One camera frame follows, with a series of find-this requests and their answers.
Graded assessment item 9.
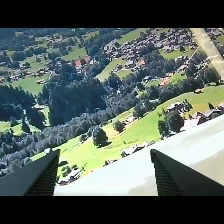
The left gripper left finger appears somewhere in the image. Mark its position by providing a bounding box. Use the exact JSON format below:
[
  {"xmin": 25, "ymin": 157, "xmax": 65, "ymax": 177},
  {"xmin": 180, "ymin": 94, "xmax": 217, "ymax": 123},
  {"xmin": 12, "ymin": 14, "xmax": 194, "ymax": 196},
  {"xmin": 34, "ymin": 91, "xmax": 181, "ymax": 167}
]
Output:
[{"xmin": 0, "ymin": 148, "xmax": 62, "ymax": 197}]

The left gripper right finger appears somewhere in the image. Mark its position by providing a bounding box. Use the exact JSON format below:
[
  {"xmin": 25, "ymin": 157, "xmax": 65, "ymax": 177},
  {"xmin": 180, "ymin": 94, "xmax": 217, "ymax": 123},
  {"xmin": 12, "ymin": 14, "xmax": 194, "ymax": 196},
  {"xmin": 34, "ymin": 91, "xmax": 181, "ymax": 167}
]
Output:
[{"xmin": 149, "ymin": 148, "xmax": 224, "ymax": 197}]

